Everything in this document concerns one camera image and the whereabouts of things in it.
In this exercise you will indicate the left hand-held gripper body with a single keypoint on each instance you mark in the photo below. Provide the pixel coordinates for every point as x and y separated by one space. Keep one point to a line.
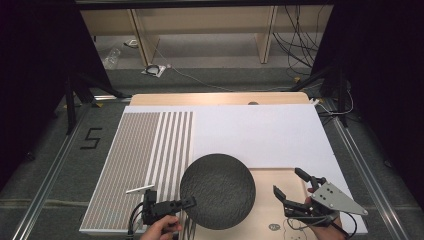
156 208

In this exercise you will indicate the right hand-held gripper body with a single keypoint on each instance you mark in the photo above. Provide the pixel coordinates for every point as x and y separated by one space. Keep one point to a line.
340 201

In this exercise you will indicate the beige tray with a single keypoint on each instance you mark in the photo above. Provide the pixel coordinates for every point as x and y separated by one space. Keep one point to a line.
266 206

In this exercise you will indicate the person's left hand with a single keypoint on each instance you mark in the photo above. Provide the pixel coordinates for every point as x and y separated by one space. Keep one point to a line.
160 230

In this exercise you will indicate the person's right hand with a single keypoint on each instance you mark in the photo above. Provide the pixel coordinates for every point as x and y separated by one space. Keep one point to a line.
325 233

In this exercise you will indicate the grey striped placemat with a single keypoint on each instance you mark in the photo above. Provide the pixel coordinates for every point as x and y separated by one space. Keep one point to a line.
133 160

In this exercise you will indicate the white board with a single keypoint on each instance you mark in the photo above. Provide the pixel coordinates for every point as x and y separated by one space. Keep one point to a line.
260 136

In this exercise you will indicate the black metal stand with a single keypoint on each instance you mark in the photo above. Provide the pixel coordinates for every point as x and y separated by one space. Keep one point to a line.
340 100
70 106

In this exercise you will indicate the wooden table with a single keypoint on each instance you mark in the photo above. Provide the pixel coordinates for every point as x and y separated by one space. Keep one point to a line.
216 99

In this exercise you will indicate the black curtain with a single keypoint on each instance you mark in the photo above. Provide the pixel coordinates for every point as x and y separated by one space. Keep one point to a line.
36 66
383 83

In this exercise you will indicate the clear plastic bottle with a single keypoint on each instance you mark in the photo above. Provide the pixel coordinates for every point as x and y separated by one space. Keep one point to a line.
111 59

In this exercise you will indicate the beige workbench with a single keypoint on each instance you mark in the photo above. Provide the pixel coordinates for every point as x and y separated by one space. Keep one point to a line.
200 20

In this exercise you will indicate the aluminium floor rail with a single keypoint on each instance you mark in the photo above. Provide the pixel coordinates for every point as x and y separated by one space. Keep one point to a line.
370 173
50 176

